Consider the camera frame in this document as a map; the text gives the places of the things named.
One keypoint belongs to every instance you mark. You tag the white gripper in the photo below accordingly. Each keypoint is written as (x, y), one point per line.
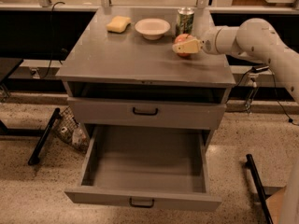
(207, 43)

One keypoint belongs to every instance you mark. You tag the red apple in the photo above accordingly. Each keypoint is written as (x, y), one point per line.
(181, 38)

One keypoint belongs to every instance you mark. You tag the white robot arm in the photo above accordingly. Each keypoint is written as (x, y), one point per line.
(256, 40)

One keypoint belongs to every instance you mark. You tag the grey drawer cabinet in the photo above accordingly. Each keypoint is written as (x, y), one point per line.
(127, 66)

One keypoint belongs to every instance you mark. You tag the closed grey drawer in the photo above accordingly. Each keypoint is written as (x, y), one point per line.
(147, 113)

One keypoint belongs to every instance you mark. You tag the open grey drawer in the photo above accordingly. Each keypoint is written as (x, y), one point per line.
(145, 167)

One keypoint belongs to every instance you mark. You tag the green soda can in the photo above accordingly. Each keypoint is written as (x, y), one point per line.
(184, 20)

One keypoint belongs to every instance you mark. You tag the white bowl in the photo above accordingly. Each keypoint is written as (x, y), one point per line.
(152, 29)

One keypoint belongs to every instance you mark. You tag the black power adapter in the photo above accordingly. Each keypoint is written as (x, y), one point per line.
(259, 68)

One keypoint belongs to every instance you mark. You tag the yellow sponge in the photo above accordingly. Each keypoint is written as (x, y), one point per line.
(118, 24)

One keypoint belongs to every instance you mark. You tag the black table leg right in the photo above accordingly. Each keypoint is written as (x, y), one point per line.
(259, 187)

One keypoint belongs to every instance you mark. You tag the black table leg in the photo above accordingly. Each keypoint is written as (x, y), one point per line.
(34, 157)
(259, 187)

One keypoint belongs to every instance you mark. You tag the wooden board right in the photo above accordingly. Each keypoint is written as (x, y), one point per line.
(274, 204)

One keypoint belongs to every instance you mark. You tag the black table leg left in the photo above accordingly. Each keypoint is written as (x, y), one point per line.
(34, 157)

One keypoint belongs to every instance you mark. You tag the wire waste basket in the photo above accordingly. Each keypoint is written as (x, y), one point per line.
(70, 131)

